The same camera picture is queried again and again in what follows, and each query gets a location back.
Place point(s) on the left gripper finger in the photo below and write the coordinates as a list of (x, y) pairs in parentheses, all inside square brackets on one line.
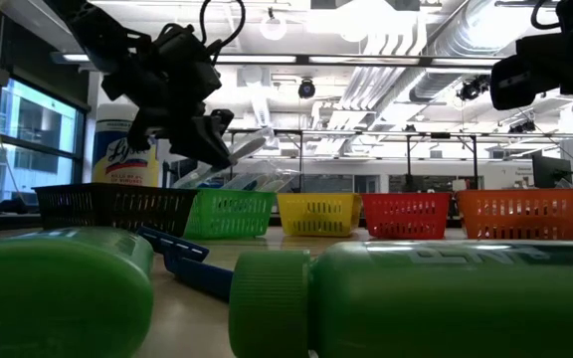
[(144, 126), (207, 139)]

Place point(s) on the blue white toothbrush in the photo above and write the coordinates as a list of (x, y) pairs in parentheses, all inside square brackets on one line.
[(247, 183), (249, 146), (281, 180)]

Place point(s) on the small green shampoo bottle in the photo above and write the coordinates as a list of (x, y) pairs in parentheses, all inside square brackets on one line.
[(57, 298), (416, 308)]

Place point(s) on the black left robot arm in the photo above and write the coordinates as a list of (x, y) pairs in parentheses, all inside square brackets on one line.
[(107, 35)]

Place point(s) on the black monitor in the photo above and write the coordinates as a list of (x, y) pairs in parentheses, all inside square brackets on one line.
[(550, 171), (182, 174)]

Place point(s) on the yellow Lysol wipes canister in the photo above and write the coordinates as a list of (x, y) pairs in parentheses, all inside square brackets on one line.
[(117, 169)]

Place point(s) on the green plastic basket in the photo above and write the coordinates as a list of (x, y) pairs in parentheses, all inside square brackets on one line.
[(232, 214)]

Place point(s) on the black plastic basket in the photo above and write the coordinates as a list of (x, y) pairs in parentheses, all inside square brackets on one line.
[(117, 204)]

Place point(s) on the window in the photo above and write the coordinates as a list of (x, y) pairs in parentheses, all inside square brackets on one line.
[(33, 124)]

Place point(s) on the black ceiling spot lamp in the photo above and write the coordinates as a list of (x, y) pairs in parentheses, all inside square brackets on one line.
[(470, 90)]

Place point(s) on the yellow plastic basket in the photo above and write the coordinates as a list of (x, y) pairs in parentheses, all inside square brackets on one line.
[(319, 199)]

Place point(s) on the blue disposable razor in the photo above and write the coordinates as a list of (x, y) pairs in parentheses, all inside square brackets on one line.
[(197, 276)]

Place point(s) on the orange plastic basket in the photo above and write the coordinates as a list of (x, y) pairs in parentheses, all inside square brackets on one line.
[(522, 199)]

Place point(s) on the red plastic basket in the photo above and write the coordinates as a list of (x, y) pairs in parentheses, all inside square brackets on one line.
[(406, 199)]

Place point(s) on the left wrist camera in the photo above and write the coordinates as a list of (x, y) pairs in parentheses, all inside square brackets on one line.
[(187, 64)]

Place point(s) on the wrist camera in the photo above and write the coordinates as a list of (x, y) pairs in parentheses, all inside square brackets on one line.
[(187, 64), (520, 84)]

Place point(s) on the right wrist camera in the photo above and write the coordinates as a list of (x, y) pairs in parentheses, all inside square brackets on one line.
[(520, 84)]

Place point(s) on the black background table frame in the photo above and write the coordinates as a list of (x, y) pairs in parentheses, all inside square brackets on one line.
[(300, 159)]

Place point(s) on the black overhead camera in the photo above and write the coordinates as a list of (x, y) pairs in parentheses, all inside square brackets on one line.
[(307, 89)]

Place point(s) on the black aluminium rig frame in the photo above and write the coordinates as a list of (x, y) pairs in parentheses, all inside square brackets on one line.
[(302, 59)]

